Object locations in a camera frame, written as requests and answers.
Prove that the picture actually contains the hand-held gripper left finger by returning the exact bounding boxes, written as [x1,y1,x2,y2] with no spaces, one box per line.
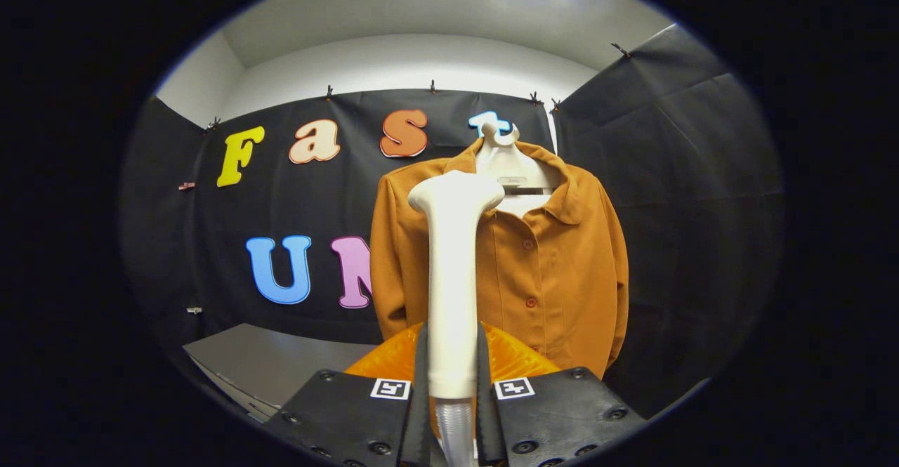
[263,322,431,467]

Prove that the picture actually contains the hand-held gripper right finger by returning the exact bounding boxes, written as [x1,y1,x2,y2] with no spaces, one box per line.
[476,322,647,467]

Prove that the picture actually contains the clear grey steamer hose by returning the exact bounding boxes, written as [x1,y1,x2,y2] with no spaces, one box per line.
[435,397,475,467]

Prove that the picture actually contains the white garment steamer head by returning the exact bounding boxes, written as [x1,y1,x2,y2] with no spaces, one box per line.
[408,170,506,400]

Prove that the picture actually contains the orange button-up shirt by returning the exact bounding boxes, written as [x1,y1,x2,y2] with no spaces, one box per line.
[369,138,630,380]

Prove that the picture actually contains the white garment hanger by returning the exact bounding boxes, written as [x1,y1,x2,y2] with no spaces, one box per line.
[475,121,563,218]

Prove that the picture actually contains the row of black clips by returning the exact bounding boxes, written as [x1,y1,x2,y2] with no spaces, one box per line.
[207,42,631,131]

